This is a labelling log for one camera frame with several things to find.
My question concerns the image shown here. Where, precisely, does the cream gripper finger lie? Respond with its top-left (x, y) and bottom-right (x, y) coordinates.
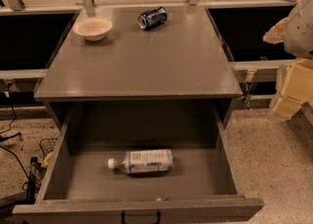
top-left (272, 59), bottom-right (313, 120)

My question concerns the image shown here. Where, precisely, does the clear bottle with blue label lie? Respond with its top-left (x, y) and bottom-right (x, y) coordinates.
top-left (107, 149), bottom-right (173, 174)

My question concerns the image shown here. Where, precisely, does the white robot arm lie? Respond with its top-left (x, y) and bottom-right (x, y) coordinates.
top-left (263, 0), bottom-right (313, 121)

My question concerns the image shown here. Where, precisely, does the grey cabinet with counter top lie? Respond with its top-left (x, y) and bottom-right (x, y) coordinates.
top-left (33, 5), bottom-right (244, 131)

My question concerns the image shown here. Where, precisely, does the open grey top drawer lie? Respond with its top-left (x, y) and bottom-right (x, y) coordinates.
top-left (14, 102), bottom-right (263, 224)

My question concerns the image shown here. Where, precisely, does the blue soda can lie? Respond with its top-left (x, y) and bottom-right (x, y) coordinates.
top-left (138, 7), bottom-right (167, 30)

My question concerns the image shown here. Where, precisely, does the white bowl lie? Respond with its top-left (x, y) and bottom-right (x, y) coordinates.
top-left (72, 17), bottom-right (112, 41)

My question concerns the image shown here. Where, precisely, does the black stand on floor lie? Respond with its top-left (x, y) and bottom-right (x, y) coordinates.
top-left (0, 157), bottom-right (45, 209)

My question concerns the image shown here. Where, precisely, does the black drawer handle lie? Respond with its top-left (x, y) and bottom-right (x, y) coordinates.
top-left (120, 211), bottom-right (161, 224)

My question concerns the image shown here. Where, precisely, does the black wire basket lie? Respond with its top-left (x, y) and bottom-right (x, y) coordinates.
top-left (39, 138), bottom-right (58, 157)

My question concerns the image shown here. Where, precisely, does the black floor cable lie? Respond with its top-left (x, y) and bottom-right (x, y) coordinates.
top-left (0, 104), bottom-right (30, 180)

